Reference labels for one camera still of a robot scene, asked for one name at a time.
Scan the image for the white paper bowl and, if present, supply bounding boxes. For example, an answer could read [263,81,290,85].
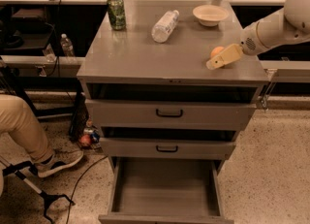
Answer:
[193,5,229,27]

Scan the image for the red apple on floor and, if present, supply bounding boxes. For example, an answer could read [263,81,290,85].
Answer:
[79,135,92,146]

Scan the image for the blue object on floor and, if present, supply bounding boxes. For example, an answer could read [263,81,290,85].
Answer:
[90,131,100,144]

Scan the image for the grey drawer cabinet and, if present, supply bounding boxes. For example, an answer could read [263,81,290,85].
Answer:
[77,0,271,171]

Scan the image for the grey open bottom drawer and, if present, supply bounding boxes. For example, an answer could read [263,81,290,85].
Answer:
[99,158,234,224]

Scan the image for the grey sneaker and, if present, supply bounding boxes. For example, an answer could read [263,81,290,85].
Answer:
[35,150,84,178]

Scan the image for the green soda can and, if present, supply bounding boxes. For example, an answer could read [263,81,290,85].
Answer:
[107,0,126,30]

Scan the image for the grey top drawer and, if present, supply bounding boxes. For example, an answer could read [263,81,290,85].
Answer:
[86,100,256,131]

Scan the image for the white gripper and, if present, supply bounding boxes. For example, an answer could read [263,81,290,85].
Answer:
[206,22,262,70]

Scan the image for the small water bottle on ledge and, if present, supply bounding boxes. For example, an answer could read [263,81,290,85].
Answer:
[60,34,75,57]

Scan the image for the orange fruit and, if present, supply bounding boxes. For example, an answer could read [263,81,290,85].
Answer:
[210,47,224,57]

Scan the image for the person leg khaki trousers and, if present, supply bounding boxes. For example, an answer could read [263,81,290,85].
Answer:
[0,95,54,164]

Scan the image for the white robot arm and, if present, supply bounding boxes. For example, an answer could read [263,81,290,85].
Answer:
[206,0,310,70]

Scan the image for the clear plastic water bottle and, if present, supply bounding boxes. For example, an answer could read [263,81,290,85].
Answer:
[151,10,179,43]

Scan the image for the black grabber stick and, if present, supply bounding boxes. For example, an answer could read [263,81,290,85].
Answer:
[0,156,75,224]

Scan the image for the black floor cable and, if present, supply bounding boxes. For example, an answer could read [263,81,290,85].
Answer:
[65,155,109,224]

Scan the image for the grey middle drawer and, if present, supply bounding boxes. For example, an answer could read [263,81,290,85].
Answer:
[100,138,235,160]

